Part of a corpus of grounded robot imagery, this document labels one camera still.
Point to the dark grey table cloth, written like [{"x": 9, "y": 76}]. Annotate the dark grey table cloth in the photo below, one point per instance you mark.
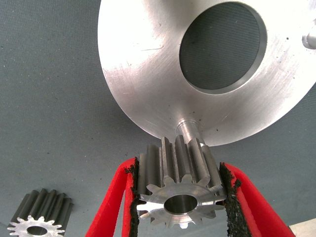
[{"x": 49, "y": 98}]

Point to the small steel planetary gear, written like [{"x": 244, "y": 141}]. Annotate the small steel planetary gear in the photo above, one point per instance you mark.
[
  {"x": 177, "y": 160},
  {"x": 47, "y": 202}
]

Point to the round metal carrier plate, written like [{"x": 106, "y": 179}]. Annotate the round metal carrier plate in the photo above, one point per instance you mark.
[{"x": 148, "y": 61}]

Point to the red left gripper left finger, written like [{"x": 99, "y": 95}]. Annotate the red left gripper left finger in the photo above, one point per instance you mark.
[{"x": 111, "y": 197}]

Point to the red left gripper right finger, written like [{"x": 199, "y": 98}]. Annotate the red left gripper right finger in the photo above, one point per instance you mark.
[{"x": 247, "y": 209}]

